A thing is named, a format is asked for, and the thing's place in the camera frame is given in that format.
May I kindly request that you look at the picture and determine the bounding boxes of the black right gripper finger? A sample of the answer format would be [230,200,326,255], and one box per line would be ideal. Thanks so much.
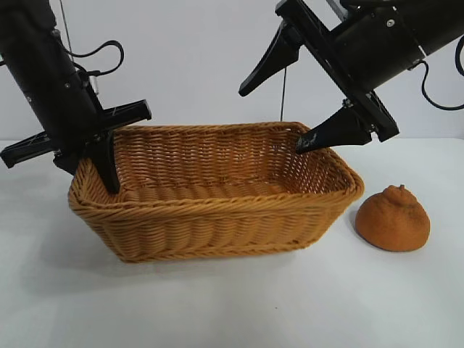
[238,20,302,97]
[295,106,373,156]

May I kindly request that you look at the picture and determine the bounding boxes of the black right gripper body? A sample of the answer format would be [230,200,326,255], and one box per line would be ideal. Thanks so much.
[275,0,424,142]

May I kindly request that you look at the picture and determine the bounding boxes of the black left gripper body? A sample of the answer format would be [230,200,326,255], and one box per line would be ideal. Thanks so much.
[0,30,152,168]

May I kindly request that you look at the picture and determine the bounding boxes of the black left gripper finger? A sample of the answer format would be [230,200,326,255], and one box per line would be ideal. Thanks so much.
[54,146,90,175]
[86,130,121,194]

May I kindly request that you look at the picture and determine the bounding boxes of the tan woven wicker basket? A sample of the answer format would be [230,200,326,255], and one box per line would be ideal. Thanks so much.
[67,121,365,264]

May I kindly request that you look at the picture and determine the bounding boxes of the bumpy orange citrus fruit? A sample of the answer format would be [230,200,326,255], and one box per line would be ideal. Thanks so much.
[355,183,432,252]

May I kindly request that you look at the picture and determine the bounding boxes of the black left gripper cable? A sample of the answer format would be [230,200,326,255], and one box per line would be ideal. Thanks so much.
[70,40,125,79]

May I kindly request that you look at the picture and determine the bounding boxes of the black short cable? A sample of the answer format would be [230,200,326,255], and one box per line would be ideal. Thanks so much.
[455,34,464,77]

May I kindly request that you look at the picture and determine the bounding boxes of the black looping cable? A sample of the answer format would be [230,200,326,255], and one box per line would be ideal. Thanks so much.
[418,59,464,111]

